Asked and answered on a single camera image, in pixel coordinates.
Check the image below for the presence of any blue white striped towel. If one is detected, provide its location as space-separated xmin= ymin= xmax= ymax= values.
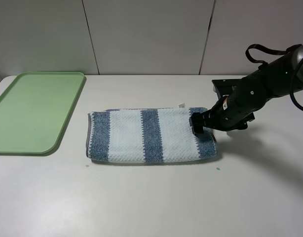
xmin=86 ymin=107 xmax=218 ymax=164

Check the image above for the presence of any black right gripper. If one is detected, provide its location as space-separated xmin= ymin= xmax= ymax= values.
xmin=189 ymin=95 xmax=255 ymax=135

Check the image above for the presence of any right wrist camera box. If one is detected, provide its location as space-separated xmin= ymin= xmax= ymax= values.
xmin=212 ymin=79 xmax=241 ymax=99

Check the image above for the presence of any green plastic tray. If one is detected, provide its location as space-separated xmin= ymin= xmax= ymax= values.
xmin=0 ymin=72 xmax=86 ymax=156

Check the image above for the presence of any black right camera cable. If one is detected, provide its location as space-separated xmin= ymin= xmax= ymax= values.
xmin=288 ymin=53 xmax=303 ymax=112

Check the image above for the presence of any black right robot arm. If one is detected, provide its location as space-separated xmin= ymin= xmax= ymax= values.
xmin=189 ymin=44 xmax=303 ymax=134

